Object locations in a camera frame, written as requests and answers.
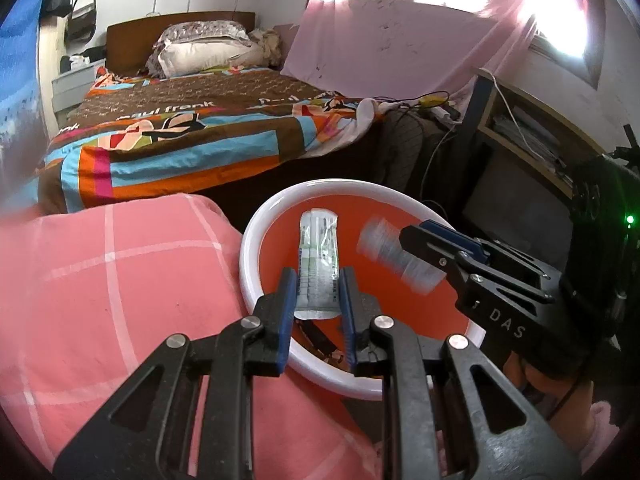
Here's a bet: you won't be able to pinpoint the white power cord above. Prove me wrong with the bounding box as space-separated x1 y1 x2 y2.
424 120 458 186

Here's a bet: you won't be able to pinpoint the blue dotted fabric wardrobe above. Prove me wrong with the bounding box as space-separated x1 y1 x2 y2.
0 0 56 171

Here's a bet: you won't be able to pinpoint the clear packet with green print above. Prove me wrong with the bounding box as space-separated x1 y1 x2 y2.
292 208 342 320

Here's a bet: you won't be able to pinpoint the pink plaid blanket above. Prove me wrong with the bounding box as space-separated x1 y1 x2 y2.
0 194 386 480

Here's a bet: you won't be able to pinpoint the bed with colourful blanket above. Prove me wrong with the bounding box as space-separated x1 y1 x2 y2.
37 67 386 216

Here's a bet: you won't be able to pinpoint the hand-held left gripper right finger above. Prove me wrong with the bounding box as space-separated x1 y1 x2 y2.
339 267 583 480

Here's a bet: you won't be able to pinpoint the white pillow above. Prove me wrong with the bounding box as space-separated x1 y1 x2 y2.
157 40 266 78

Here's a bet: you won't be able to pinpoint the brown handbag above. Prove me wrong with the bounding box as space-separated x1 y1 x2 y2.
66 0 98 43

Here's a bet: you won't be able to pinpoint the silver grey wrapper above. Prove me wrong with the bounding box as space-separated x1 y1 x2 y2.
356 216 447 295

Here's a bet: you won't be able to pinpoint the person's right hand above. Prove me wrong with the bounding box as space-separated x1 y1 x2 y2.
522 360 593 413

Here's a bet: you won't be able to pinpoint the orange bin with white rim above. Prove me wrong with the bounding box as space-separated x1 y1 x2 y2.
239 178 485 402

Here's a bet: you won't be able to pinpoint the white nightstand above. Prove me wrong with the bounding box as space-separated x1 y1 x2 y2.
51 60 108 113

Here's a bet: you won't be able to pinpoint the black cables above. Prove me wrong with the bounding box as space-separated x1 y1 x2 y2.
385 91 451 111

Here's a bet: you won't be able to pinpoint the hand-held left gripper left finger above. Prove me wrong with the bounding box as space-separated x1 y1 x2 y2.
52 267 299 480

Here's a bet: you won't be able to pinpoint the stack of papers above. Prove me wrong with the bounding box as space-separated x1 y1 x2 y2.
492 105 573 181

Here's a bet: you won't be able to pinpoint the dark cloth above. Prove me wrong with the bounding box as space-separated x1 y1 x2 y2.
60 46 108 75

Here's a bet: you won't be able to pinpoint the black wrapper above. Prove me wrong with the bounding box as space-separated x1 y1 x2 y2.
299 317 346 361

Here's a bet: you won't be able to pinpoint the floral pillow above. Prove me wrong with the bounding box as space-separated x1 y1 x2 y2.
152 20 251 48

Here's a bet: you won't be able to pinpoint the wooden desk shelf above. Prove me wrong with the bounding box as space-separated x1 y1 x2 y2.
492 72 538 156

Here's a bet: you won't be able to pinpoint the wooden bed headboard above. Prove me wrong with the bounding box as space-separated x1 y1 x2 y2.
106 11 257 73

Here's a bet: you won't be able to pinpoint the pink curtain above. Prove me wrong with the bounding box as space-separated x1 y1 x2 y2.
280 0 606 106

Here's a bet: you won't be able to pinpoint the pink fuzzy clothing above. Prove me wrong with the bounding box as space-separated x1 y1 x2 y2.
587 400 618 453

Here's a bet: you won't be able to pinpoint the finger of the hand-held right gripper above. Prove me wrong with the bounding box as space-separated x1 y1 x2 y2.
419 219 488 264
398 225 496 296

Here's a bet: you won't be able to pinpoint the beige crumpled cloth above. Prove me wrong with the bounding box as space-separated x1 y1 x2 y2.
247 25 283 68

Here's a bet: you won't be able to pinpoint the wooden desk with metal frame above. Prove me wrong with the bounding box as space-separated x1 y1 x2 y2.
460 67 616 241

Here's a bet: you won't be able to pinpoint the dark checked fabric case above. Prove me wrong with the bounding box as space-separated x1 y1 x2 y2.
380 110 453 206

